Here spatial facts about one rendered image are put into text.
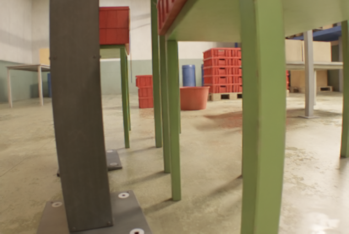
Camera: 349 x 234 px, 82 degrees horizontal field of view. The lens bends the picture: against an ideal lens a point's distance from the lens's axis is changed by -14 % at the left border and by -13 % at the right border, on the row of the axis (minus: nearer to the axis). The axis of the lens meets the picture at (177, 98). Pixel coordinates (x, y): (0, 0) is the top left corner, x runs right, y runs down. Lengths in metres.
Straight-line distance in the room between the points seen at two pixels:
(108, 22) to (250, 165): 1.26
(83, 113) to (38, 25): 9.83
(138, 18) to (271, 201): 9.51
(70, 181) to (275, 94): 0.52
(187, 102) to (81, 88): 2.54
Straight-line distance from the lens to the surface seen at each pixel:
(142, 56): 9.35
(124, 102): 1.37
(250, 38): 0.21
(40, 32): 10.25
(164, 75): 0.94
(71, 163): 0.60
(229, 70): 4.34
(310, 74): 2.45
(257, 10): 0.20
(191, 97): 3.00
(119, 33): 1.38
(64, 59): 0.57
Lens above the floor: 0.39
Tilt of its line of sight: 4 degrees down
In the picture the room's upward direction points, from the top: 2 degrees counter-clockwise
